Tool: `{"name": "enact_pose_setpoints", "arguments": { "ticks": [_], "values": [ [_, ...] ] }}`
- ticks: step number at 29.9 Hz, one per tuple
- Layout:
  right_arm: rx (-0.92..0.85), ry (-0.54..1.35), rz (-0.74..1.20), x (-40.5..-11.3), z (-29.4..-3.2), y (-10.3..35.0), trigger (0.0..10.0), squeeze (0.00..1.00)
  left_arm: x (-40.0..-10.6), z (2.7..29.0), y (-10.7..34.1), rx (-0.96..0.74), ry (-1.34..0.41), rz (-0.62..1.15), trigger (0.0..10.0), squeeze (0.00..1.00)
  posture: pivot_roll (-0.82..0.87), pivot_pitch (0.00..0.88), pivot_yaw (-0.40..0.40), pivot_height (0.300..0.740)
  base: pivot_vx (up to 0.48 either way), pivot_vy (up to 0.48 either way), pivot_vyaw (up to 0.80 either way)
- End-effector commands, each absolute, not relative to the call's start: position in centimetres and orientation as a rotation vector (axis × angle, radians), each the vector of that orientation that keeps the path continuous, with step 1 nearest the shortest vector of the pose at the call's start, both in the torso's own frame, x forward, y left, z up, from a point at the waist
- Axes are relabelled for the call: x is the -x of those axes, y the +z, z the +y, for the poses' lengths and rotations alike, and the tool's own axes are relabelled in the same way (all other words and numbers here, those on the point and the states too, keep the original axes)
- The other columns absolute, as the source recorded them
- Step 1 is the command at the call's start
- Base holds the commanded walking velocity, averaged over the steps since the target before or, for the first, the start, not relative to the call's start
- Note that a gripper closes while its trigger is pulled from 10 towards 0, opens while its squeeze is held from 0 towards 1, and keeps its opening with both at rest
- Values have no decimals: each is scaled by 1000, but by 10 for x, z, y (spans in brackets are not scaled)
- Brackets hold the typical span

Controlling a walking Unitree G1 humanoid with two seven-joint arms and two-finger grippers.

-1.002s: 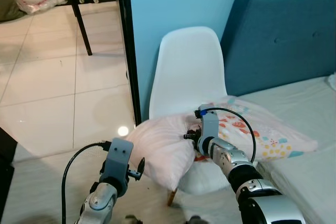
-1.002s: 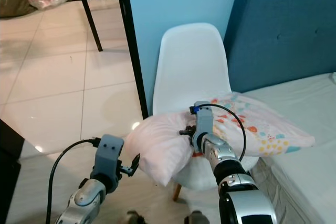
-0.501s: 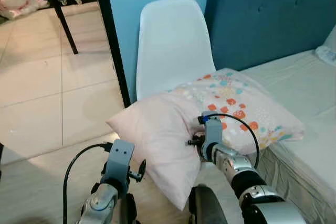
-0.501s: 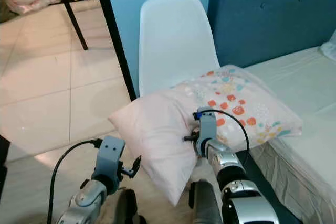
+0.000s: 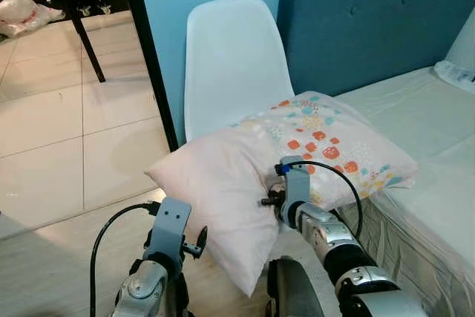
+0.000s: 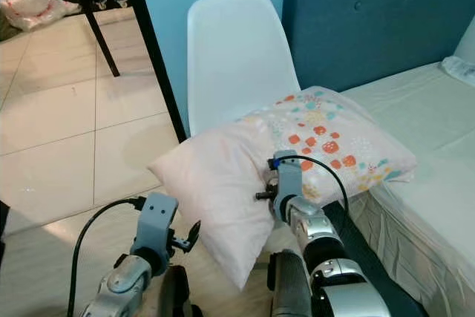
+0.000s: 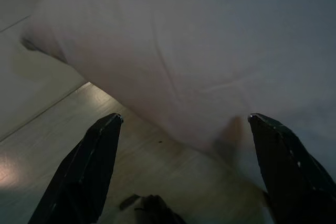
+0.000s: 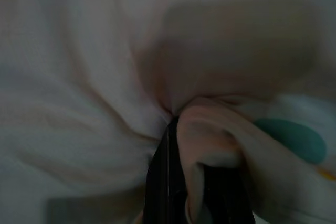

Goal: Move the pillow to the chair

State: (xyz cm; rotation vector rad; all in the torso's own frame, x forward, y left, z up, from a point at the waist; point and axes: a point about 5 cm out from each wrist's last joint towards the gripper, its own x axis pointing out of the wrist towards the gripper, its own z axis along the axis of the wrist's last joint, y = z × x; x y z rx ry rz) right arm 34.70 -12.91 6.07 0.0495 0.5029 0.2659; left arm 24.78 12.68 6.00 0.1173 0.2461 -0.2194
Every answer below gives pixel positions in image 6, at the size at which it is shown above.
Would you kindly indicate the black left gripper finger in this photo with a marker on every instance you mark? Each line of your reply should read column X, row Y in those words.
column 194, row 236

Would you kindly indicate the pink floral pillow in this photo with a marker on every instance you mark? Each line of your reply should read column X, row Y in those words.
column 215, row 176

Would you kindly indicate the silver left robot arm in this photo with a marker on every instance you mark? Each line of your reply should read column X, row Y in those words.
column 126, row 287

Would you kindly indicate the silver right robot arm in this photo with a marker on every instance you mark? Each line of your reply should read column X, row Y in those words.
column 323, row 243

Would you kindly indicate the white plastic chair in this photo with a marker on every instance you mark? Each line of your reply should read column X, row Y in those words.
column 237, row 50

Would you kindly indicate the white bed pillow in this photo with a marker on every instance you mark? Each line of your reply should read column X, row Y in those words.
column 464, row 57

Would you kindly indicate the dark grey left robot leg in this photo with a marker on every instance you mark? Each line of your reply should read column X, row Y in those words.
column 174, row 291

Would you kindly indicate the dark grey robot leg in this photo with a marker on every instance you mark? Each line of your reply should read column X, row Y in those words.
column 174, row 291
column 289, row 287

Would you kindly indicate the dark grey right robot leg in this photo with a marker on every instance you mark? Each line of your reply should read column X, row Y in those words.
column 289, row 287

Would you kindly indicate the bed with white sheet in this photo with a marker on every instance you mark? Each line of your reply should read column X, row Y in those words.
column 415, row 116

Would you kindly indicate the blue tufted headboard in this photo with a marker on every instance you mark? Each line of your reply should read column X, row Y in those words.
column 364, row 20

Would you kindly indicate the olive fabric bag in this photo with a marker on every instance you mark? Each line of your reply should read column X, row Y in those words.
column 7, row 27

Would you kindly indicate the white plastic bag red print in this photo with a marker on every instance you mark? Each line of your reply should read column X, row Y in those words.
column 37, row 7

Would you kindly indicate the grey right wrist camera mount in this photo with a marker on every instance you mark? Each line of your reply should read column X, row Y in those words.
column 288, row 182

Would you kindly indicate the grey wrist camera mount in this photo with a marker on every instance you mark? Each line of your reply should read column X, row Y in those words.
column 158, row 217
column 288, row 182

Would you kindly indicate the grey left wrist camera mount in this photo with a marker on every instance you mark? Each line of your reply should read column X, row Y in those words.
column 158, row 217

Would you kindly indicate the black door frame post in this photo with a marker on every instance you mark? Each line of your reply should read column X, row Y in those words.
column 155, row 50

